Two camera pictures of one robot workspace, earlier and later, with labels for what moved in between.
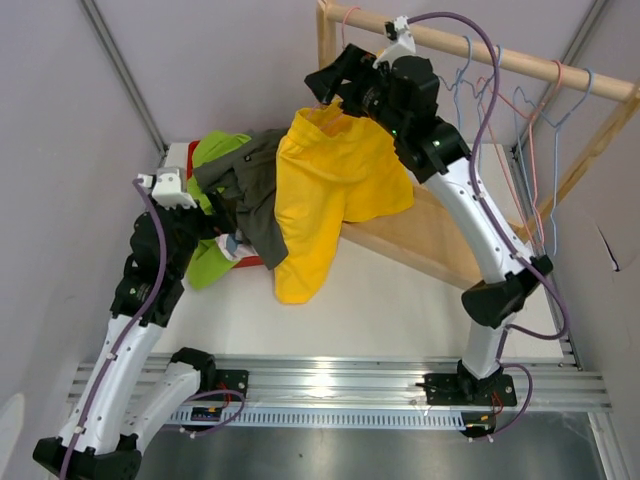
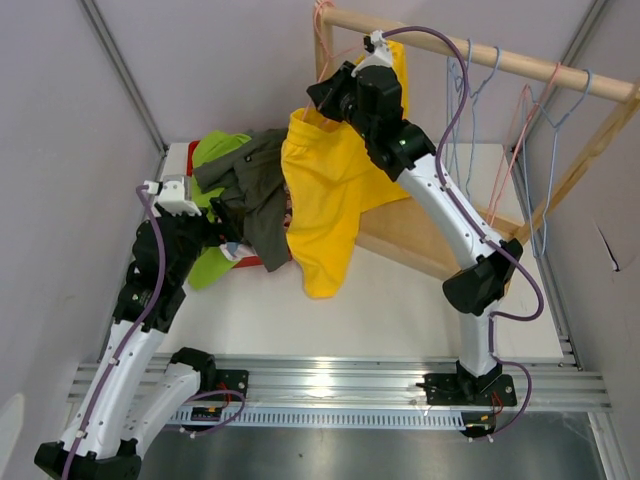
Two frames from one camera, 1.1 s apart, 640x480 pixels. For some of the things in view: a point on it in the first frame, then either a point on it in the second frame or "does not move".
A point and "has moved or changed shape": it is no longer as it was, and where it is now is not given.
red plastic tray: (189, 168) does not move
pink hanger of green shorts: (531, 123) -> (514, 131)
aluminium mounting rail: (540, 382) does not move
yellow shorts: (333, 168) has moved or changed shape
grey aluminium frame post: (125, 72) does not move
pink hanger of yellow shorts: (342, 46) -> (329, 54)
